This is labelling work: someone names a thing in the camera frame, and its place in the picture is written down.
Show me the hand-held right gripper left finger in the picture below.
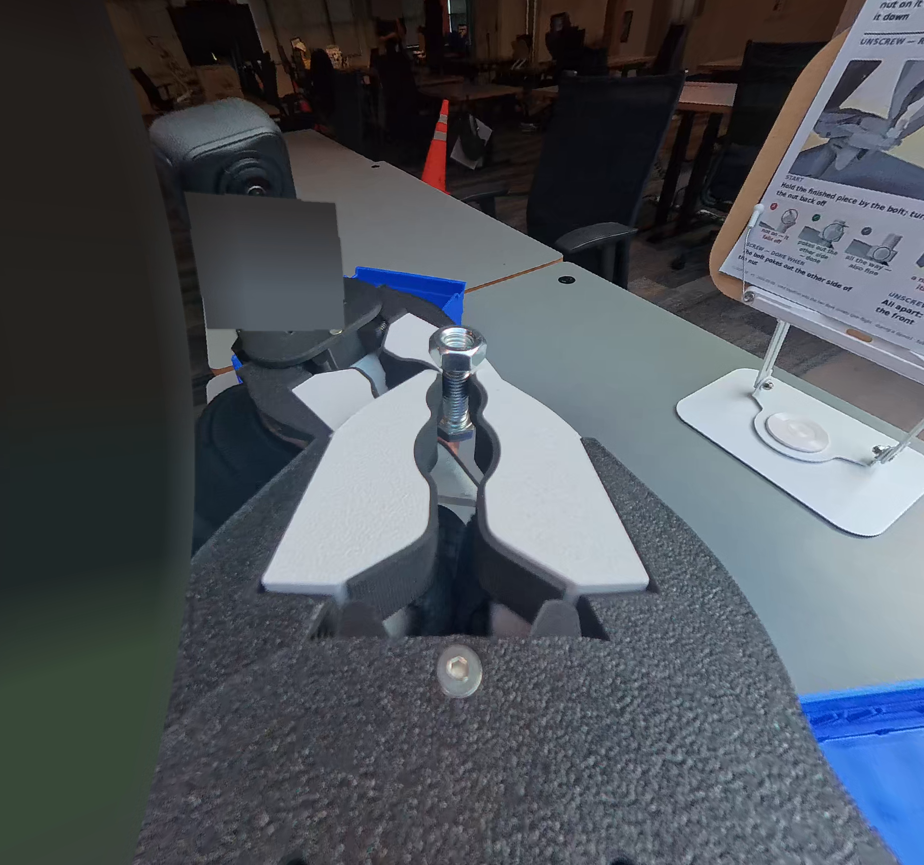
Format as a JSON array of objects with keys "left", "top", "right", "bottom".
[{"left": 260, "top": 370, "right": 443, "bottom": 604}]

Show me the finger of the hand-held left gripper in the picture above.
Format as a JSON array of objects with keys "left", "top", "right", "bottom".
[
  {"left": 381, "top": 312, "right": 443, "bottom": 381},
  {"left": 292, "top": 367, "right": 483, "bottom": 506}
]

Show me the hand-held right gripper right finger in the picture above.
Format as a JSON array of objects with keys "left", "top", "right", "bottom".
[{"left": 468, "top": 367, "right": 652, "bottom": 597}]

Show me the silver hex nut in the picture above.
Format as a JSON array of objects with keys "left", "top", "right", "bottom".
[{"left": 428, "top": 325, "right": 488, "bottom": 368}]

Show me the blue plastic bin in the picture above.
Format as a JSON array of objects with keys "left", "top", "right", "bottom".
[
  {"left": 231, "top": 267, "right": 466, "bottom": 386},
  {"left": 797, "top": 684, "right": 924, "bottom": 865}
]

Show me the silver hex bolt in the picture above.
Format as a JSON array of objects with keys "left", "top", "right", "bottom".
[{"left": 435, "top": 365, "right": 477, "bottom": 443}]

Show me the orange traffic cone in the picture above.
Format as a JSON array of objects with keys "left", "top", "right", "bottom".
[{"left": 421, "top": 100, "right": 452, "bottom": 194}]

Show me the printed instruction sheet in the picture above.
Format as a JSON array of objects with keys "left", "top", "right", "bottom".
[{"left": 720, "top": 0, "right": 924, "bottom": 361}]

